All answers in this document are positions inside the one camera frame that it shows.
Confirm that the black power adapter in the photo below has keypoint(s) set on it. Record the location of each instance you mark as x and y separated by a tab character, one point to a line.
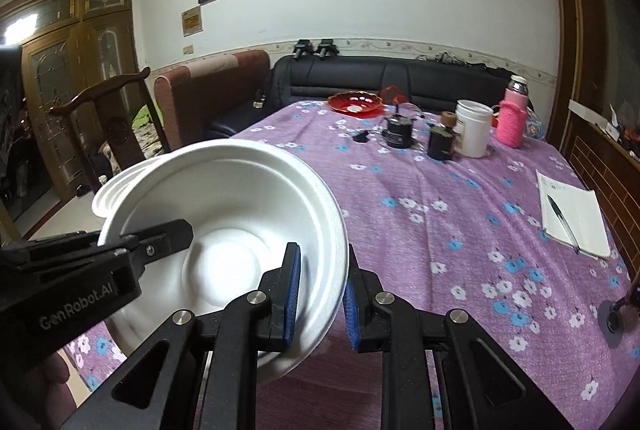
361	137

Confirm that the red gold-rimmed plate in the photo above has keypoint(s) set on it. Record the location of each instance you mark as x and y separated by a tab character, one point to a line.
355	103

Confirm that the white plastic jar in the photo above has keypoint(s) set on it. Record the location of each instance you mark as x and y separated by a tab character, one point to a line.
472	129

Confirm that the patterned seat cushion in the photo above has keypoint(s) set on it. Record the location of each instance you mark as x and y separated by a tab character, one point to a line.
147	124

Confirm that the grey round stand base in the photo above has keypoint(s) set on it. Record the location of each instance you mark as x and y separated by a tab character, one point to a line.
612	320

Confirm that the wooden door frame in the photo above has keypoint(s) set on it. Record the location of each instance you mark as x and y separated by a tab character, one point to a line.
562	34

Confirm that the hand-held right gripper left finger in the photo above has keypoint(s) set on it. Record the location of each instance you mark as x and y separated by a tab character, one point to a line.
294	295

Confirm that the small wall plaque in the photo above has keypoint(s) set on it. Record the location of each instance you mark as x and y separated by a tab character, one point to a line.
191	21

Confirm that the clear printed plastic bag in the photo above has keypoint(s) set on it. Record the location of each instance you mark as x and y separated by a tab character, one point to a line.
535	124

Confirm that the white cardboard box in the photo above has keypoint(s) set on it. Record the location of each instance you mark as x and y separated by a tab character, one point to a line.
587	112

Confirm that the small brown spool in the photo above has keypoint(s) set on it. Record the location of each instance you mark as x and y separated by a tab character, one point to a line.
448	119

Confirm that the lined notebook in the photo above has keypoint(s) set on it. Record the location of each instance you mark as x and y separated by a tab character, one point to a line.
582	215

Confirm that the wooden glass-door cabinet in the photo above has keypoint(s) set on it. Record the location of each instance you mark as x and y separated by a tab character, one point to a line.
55	39

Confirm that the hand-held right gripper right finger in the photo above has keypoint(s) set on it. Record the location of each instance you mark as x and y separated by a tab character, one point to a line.
350	320

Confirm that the brown upholstered armchair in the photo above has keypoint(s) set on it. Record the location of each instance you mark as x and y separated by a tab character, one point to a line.
210	94

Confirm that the purple floral tablecloth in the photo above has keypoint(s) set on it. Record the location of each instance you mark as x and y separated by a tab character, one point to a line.
425	220

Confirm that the dark wooden chair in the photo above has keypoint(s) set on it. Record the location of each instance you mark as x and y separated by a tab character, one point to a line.
115	129

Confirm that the bottle in pink knit sleeve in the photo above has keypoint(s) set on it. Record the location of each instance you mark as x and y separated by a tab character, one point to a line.
512	122

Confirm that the person's left hand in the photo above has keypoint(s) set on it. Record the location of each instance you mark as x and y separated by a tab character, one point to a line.
47	380

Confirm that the wooden sideboard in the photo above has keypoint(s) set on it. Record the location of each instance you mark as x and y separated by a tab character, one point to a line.
605	159

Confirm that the wall socket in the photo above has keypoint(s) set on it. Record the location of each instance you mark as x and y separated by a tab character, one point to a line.
188	49

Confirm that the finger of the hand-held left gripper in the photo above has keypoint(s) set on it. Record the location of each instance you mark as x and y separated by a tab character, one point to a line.
165	237

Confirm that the black geared motor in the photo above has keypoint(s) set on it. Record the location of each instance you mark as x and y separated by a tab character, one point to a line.
441	144
398	132

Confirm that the black leather sofa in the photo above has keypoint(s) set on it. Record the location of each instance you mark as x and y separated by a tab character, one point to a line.
350	74

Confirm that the red plastic bag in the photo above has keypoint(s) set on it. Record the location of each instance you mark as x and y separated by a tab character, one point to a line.
395	93

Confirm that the small black device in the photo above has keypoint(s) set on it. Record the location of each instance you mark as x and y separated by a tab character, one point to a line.
302	48
328	48

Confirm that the black ballpoint pen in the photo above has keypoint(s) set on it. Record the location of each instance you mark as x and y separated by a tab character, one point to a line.
562	222

